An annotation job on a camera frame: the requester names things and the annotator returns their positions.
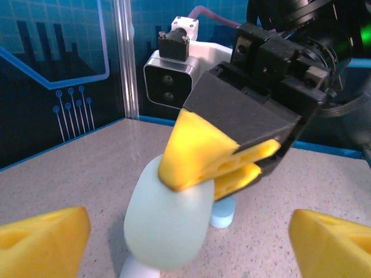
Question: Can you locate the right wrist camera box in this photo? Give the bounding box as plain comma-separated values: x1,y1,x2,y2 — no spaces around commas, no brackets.
143,16,234,111

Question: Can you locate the light blue earbud charging case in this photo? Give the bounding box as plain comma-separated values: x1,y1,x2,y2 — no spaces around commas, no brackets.
123,153,217,269

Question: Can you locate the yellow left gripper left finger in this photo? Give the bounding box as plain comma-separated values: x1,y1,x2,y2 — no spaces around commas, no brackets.
0,206,92,278

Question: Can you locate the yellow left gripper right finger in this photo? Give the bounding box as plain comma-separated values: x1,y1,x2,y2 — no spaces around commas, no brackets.
289,208,371,278

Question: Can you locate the light blue round disc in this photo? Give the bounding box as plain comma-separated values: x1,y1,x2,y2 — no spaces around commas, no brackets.
209,196,236,229

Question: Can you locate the aluminium frame post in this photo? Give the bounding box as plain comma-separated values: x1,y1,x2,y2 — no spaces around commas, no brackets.
114,0,140,120

